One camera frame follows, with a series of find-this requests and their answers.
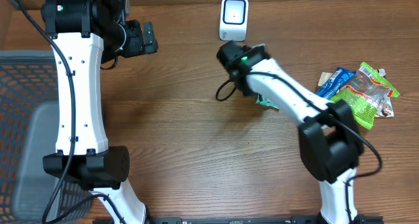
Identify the blue oreo cookie packet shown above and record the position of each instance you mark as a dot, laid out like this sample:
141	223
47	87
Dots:
340	80

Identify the beige cookie snack bag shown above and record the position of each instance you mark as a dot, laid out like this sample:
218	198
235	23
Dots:
384	109

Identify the green snack packet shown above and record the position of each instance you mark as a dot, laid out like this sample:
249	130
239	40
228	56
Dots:
365	94

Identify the grey plastic shopping basket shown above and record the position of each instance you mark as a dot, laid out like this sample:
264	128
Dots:
29	130

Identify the white barcode scanner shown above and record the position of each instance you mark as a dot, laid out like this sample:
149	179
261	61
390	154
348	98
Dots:
233	20

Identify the teal snack packet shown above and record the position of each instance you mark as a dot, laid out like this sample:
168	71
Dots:
265	102

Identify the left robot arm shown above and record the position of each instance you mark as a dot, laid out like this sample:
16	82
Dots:
84	35

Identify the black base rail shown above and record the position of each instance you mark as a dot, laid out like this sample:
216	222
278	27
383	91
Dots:
300	219

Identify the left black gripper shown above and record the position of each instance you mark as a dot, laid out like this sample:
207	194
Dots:
135	28

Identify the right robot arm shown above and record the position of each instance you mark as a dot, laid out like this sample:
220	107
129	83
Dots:
328	135

